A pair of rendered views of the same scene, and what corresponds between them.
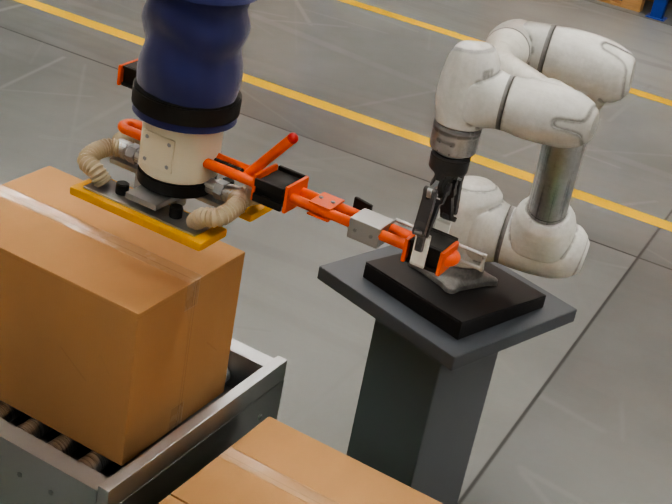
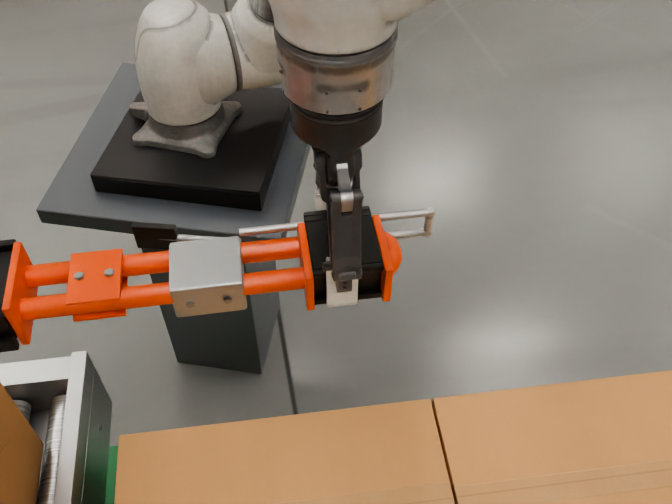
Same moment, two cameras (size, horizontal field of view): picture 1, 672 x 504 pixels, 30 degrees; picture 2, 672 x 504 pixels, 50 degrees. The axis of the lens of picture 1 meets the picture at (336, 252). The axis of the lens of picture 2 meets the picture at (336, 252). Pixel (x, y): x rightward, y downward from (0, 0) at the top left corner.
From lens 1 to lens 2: 187 cm
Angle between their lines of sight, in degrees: 34
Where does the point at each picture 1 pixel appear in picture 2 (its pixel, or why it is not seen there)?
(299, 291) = not seen: outside the picture
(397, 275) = (139, 170)
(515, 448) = not seen: hidden behind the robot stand
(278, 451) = (169, 481)
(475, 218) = (196, 58)
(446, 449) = not seen: hidden behind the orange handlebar
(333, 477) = (251, 467)
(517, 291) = (266, 103)
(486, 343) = (290, 193)
